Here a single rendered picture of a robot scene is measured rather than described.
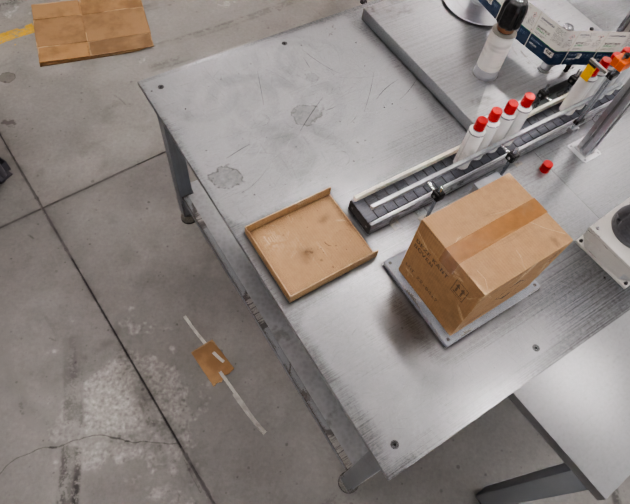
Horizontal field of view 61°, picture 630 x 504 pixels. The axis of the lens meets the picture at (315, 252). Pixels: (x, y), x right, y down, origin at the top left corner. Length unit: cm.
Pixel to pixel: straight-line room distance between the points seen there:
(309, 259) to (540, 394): 73
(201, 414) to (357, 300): 98
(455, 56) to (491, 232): 95
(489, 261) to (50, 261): 195
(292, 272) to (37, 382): 129
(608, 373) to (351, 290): 74
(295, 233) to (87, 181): 150
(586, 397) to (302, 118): 121
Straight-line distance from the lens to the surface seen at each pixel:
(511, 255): 138
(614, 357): 174
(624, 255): 181
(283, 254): 157
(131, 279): 253
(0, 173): 282
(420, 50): 215
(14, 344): 256
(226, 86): 199
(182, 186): 239
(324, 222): 164
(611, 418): 168
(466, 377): 153
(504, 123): 178
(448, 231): 135
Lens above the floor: 221
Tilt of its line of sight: 60 degrees down
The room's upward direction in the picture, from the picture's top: 10 degrees clockwise
